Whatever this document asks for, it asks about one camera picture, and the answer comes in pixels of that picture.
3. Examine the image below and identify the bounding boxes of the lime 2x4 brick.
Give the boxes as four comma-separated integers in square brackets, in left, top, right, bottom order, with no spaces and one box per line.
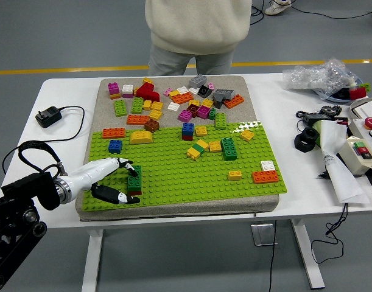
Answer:
[113,99,128,117]
[130,96,144,114]
[214,113,228,129]

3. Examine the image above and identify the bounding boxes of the black floor cable with plug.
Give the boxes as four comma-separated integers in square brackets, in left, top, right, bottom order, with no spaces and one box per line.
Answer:
[266,218,279,292]

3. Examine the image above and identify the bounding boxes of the white rounded tray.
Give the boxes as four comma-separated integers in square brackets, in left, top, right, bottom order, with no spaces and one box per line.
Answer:
[349,96,372,123]

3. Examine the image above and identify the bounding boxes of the white push-button control box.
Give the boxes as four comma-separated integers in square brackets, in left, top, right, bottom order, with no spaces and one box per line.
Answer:
[346,115,372,180]

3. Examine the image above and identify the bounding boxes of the white table leg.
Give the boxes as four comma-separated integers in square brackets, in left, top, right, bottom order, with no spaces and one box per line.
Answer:
[290,218,326,289]
[81,228,105,292]

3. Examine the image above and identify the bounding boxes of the lime green cloth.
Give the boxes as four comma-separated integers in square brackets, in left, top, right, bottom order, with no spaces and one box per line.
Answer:
[313,120,327,147]

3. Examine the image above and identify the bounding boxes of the white card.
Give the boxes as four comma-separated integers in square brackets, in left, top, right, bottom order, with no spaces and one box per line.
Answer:
[354,102,372,121]

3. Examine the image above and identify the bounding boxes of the yellow arched brick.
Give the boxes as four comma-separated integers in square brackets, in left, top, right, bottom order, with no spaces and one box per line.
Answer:
[130,129,154,144]

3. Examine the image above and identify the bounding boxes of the clear bubble plastic bag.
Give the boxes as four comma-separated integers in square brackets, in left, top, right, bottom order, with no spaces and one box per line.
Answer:
[282,58,362,92]

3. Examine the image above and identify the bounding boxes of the light grey 2x4 brick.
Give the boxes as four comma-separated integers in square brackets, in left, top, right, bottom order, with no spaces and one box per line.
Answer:
[188,74,208,89]

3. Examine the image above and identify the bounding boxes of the black hanging cable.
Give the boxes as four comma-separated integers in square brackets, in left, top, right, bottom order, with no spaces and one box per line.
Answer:
[310,202,349,264]

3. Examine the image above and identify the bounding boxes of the dark green 2x4 brick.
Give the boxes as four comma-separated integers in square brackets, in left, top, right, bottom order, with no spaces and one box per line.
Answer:
[127,165,142,193]
[220,137,238,161]

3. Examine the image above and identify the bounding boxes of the lime green studded baseplate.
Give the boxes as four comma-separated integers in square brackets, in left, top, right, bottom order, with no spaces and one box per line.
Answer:
[81,120,288,212]

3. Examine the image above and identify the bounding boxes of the black power adapter plug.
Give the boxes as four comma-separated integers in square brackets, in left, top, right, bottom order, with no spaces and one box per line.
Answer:
[35,105,63,128]

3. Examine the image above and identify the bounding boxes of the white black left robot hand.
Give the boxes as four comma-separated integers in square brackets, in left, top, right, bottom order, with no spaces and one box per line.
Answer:
[68,157,141,205]

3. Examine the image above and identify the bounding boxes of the black looped floor cables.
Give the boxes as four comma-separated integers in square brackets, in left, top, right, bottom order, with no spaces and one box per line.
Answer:
[249,0,265,26]

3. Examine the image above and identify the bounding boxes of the person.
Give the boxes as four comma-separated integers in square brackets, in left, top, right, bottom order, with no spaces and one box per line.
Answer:
[144,0,253,77]
[264,0,292,16]

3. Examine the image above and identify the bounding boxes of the large black hex nut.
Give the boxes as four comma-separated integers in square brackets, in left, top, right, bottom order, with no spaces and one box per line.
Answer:
[293,127,321,153]

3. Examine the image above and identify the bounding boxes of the small white switch box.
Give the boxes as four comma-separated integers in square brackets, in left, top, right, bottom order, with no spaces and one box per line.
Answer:
[337,135,372,176]

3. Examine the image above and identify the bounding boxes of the dark grey sloped brick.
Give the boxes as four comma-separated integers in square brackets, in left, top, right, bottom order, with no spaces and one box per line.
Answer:
[212,93,226,109]

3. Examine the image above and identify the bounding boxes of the black toothed gear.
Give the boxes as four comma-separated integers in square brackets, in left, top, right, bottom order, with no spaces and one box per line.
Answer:
[320,105,343,116]

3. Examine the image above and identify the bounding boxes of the brown 2x2 brick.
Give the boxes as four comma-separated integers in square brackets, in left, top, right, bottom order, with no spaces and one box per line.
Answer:
[144,118,160,133]

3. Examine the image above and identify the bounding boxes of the large red sloped brick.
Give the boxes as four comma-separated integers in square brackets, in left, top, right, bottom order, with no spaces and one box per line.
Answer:
[136,82,161,103]

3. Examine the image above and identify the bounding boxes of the blue shallow bowl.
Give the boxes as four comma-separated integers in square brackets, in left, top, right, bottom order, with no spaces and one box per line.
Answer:
[313,75,371,103]

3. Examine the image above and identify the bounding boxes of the black adapter cord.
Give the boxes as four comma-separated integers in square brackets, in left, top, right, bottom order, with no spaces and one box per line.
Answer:
[2,105,85,175]

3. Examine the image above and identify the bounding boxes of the long black floor cable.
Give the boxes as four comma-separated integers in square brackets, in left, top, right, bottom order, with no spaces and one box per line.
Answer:
[290,2,372,21]

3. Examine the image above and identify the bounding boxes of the orange 2x4 brick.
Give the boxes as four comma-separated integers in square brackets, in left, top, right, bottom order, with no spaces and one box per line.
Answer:
[101,127,126,139]
[251,170,280,184]
[126,113,150,125]
[171,92,194,105]
[222,93,245,110]

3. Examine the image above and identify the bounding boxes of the metal floor socket plate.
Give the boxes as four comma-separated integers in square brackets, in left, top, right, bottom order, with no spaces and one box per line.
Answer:
[250,223,278,246]

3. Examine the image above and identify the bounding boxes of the white paper sheet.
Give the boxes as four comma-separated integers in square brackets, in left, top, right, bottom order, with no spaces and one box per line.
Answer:
[315,120,371,204]

